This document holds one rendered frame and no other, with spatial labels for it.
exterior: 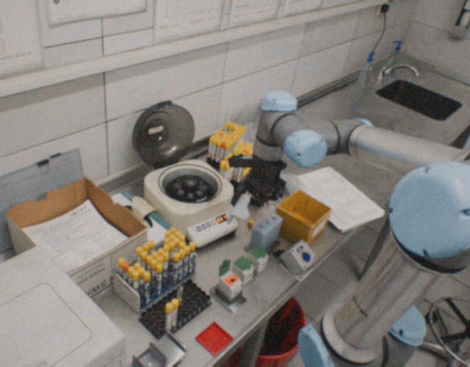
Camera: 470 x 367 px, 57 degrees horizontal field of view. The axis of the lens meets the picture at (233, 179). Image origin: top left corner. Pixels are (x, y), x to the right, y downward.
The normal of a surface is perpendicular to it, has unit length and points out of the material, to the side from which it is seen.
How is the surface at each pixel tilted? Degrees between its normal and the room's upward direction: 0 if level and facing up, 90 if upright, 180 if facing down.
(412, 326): 10
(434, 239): 81
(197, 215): 90
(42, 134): 90
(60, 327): 0
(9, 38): 95
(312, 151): 89
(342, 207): 0
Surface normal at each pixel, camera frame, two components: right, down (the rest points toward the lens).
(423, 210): -0.87, 0.02
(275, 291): 0.14, -0.79
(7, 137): 0.74, 0.47
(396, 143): -0.63, -0.59
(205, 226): 0.39, -0.50
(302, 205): -0.63, 0.39
